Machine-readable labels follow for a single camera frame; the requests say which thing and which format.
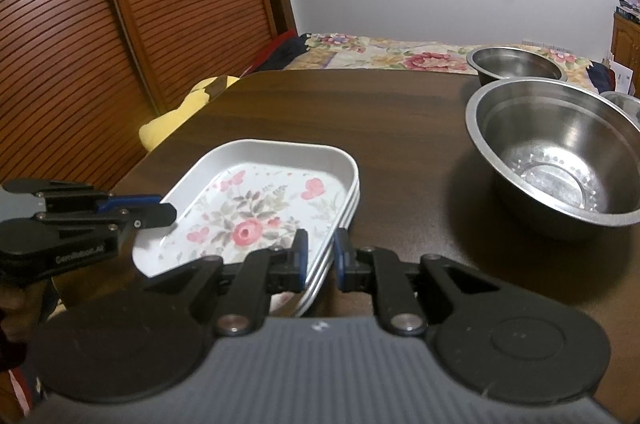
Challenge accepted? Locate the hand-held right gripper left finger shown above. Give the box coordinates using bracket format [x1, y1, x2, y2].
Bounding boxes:
[144, 228, 309, 338]

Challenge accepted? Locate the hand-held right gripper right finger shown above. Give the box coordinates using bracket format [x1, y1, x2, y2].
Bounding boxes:
[333, 228, 502, 338]

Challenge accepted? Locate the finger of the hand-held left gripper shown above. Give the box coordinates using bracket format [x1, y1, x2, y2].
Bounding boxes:
[5, 179, 162, 211]
[35, 202, 179, 235]

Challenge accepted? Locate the floral square white plate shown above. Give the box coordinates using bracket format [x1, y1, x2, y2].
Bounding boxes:
[269, 194, 362, 319]
[300, 176, 362, 292]
[131, 138, 360, 280]

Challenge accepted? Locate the large steel bowl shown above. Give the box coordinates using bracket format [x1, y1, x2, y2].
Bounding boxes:
[464, 77, 640, 241]

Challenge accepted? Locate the medium steel bowl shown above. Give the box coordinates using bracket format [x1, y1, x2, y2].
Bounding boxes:
[466, 46, 569, 91]

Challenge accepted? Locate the person's left hand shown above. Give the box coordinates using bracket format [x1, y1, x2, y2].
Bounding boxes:
[0, 286, 31, 372]

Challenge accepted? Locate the yellow plush toy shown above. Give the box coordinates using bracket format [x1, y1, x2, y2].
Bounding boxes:
[138, 74, 242, 153]

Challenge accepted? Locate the red striped cloth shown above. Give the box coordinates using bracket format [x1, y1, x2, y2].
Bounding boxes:
[7, 365, 41, 422]

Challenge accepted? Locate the red and black clothing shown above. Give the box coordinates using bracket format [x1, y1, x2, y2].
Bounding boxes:
[240, 29, 309, 78]

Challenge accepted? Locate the floral bed blanket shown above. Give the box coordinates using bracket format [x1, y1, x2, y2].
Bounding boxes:
[284, 32, 610, 99]

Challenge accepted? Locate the dark blue cloth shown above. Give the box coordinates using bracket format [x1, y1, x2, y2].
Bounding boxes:
[586, 61, 622, 96]

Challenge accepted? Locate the white paper envelope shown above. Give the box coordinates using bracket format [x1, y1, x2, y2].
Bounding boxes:
[607, 53, 637, 98]

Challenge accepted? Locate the wooden cabinet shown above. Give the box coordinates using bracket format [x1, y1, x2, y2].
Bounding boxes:
[611, 11, 640, 79]

